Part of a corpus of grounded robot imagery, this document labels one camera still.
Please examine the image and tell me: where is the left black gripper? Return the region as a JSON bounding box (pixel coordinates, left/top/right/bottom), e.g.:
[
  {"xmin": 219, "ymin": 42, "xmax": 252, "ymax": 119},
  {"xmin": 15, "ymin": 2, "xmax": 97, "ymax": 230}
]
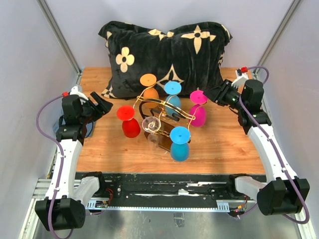
[{"xmin": 80, "ymin": 92, "xmax": 113, "ymax": 124}]

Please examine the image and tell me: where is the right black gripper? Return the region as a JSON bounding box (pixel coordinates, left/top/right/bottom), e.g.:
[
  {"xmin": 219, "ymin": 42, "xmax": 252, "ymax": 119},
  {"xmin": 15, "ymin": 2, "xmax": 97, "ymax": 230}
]
[{"xmin": 203, "ymin": 79, "xmax": 246, "ymax": 111}]

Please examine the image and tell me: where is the magenta plastic wine glass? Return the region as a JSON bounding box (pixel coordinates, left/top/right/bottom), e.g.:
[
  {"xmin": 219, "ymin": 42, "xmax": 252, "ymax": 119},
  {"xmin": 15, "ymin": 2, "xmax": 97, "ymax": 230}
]
[{"xmin": 189, "ymin": 90, "xmax": 208, "ymax": 127}]

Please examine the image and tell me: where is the red plastic wine glass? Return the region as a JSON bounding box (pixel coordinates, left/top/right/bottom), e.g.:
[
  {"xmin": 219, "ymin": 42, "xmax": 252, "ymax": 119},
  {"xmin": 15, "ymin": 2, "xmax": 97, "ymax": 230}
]
[{"xmin": 117, "ymin": 105, "xmax": 141, "ymax": 138}]

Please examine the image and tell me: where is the blue wine glass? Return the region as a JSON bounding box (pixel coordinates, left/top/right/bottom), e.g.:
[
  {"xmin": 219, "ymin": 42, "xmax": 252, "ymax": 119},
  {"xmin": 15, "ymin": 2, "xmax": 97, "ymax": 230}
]
[
  {"xmin": 164, "ymin": 81, "xmax": 181, "ymax": 108},
  {"xmin": 170, "ymin": 126, "xmax": 191, "ymax": 162}
]

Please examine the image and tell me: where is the blue wine glass front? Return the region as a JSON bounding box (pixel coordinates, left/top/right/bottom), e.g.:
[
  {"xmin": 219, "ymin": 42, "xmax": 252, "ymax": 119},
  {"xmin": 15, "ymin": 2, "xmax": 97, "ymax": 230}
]
[{"xmin": 170, "ymin": 126, "xmax": 191, "ymax": 162}]

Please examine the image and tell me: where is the blue cloth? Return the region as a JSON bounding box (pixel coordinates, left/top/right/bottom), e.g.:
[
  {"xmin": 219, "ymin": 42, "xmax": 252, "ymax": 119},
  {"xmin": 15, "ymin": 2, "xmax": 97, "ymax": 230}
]
[{"xmin": 53, "ymin": 120, "xmax": 96, "ymax": 138}]

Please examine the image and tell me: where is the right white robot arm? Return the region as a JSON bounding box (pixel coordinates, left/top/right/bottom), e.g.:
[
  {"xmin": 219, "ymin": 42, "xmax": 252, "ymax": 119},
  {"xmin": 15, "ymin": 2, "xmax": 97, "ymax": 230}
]
[{"xmin": 204, "ymin": 79, "xmax": 310, "ymax": 224}]

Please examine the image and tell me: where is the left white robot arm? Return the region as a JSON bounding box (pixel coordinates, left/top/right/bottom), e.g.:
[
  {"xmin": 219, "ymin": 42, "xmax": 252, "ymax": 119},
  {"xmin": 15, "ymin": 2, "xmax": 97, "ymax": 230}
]
[{"xmin": 35, "ymin": 92, "xmax": 113, "ymax": 233}]

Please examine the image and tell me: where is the orange plastic wine glass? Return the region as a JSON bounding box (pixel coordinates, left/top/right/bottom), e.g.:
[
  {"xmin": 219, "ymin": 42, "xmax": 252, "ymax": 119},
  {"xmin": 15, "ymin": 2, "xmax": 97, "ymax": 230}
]
[{"xmin": 140, "ymin": 74, "xmax": 159, "ymax": 100}]

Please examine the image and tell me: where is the clear glass wine glass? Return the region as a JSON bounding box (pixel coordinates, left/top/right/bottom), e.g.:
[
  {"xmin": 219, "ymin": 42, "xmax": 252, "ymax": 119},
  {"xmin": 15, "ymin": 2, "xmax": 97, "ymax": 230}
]
[{"xmin": 142, "ymin": 117, "xmax": 161, "ymax": 150}]

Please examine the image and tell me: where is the black floral pillow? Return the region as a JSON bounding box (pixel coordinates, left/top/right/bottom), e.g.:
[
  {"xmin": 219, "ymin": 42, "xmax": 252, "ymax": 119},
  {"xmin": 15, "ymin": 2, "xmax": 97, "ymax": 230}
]
[{"xmin": 99, "ymin": 21, "xmax": 232, "ymax": 99}]

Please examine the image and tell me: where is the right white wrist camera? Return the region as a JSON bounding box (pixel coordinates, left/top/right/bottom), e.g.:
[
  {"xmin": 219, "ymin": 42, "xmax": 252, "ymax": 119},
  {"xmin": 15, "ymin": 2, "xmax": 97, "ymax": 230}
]
[{"xmin": 231, "ymin": 67, "xmax": 249, "ymax": 89}]

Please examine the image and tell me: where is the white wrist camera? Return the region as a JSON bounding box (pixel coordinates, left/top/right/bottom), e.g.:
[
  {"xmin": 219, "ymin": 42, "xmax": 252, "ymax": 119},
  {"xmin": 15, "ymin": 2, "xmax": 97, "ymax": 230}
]
[
  {"xmin": 231, "ymin": 67, "xmax": 249, "ymax": 89},
  {"xmin": 62, "ymin": 85, "xmax": 88, "ymax": 100}
]

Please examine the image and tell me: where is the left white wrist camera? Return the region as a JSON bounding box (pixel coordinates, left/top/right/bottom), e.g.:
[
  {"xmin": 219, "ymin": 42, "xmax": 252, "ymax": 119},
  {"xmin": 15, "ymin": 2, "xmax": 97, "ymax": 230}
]
[{"xmin": 62, "ymin": 85, "xmax": 88, "ymax": 100}]

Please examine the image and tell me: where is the gold wire glass rack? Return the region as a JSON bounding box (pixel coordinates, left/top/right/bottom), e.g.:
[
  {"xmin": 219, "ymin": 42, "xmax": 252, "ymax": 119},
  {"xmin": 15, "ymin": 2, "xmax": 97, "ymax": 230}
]
[{"xmin": 136, "ymin": 88, "xmax": 195, "ymax": 151}]

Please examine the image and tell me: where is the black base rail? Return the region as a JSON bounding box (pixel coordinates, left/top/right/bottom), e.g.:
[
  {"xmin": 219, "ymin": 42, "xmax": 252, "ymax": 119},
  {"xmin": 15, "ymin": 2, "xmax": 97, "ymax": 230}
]
[{"xmin": 37, "ymin": 171, "xmax": 300, "ymax": 212}]

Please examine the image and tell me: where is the left aluminium frame post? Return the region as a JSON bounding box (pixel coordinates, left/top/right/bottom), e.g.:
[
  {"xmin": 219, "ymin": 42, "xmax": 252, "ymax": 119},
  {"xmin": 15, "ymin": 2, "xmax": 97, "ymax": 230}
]
[{"xmin": 36, "ymin": 0, "xmax": 82, "ymax": 76}]

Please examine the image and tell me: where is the aluminium frame post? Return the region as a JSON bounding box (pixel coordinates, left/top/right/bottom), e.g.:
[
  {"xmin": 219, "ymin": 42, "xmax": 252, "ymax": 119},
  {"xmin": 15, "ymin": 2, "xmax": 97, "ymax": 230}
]
[
  {"xmin": 36, "ymin": 0, "xmax": 82, "ymax": 76},
  {"xmin": 257, "ymin": 0, "xmax": 303, "ymax": 66}
]

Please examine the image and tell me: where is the right aluminium frame post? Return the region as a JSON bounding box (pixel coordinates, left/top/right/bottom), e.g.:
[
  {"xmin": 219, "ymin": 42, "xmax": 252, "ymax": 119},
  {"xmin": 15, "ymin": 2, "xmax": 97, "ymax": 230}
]
[{"xmin": 257, "ymin": 0, "xmax": 303, "ymax": 66}]

